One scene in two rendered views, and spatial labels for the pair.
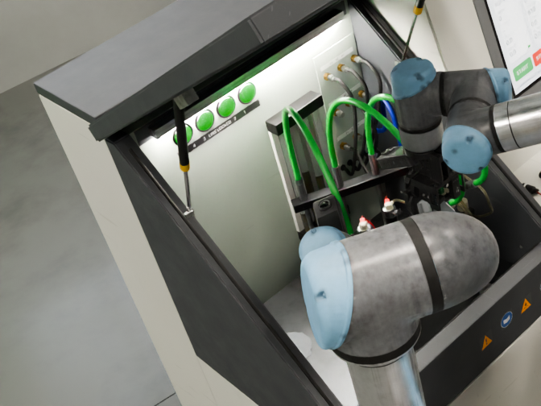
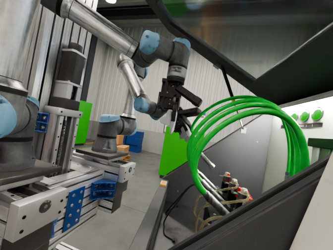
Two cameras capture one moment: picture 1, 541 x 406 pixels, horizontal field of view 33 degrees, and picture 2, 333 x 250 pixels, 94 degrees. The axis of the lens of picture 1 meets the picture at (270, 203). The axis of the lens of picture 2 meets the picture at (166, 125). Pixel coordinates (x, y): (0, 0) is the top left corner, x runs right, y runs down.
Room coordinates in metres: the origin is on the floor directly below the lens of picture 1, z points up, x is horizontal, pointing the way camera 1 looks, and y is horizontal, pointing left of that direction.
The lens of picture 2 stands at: (1.65, -0.78, 1.24)
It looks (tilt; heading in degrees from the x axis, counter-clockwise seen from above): 1 degrees up; 127
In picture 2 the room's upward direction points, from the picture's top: 10 degrees clockwise
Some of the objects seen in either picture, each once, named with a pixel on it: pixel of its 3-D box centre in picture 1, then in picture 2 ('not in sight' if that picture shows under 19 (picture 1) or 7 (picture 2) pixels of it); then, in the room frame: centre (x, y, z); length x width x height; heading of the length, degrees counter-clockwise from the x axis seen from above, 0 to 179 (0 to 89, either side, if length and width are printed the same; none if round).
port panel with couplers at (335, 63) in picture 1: (349, 102); not in sight; (1.86, -0.25, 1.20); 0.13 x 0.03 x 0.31; 120
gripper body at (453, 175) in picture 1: (431, 170); (171, 94); (1.29, -0.29, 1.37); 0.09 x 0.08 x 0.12; 30
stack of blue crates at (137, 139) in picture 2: not in sight; (128, 136); (-3.85, 3.86, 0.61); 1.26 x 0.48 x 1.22; 21
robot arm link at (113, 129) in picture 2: not in sight; (110, 124); (0.78, -0.21, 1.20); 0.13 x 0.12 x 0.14; 92
